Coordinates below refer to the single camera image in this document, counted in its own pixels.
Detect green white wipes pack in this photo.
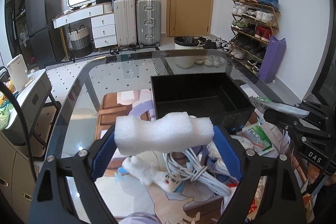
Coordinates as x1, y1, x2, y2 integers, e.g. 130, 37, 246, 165
249, 97, 310, 119
239, 123, 274, 156

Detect white cable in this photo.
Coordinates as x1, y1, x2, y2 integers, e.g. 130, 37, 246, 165
162, 147, 233, 197

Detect white plush toy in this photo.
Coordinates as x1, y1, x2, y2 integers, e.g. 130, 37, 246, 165
118, 156, 184, 193

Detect white foam block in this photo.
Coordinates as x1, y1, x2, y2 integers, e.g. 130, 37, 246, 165
114, 112, 214, 156

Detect red white balloon glue bag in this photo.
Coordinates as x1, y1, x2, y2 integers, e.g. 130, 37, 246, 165
251, 194, 313, 223

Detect anime print table mat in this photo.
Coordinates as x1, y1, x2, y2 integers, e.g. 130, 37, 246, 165
95, 89, 301, 223

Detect black cardboard box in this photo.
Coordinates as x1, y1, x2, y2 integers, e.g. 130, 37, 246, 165
150, 72, 255, 132

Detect grey side cabinet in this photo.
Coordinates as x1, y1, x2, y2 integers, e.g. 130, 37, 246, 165
3, 69, 62, 148

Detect purple bag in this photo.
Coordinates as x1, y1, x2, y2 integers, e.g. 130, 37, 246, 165
258, 36, 286, 84

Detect woven laundry basket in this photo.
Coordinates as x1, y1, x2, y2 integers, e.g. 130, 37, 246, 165
68, 24, 93, 58

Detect white trash bin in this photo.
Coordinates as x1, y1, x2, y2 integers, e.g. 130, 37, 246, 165
174, 36, 199, 69

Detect white electric kettle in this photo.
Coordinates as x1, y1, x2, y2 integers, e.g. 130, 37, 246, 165
7, 54, 29, 92

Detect shoe rack with shoes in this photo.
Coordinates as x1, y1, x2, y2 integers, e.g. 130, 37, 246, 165
224, 0, 280, 75

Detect white drawer desk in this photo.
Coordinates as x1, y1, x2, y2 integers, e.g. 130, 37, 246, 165
52, 2, 117, 49

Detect white suitcase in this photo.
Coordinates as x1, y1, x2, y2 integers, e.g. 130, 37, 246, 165
113, 0, 137, 47

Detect silver suitcase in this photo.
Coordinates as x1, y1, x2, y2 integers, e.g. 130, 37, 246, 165
136, 0, 161, 48

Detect black refrigerator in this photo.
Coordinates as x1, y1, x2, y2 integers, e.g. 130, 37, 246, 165
25, 0, 66, 69

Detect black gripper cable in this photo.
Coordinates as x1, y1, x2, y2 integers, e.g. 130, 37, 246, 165
0, 80, 38, 183

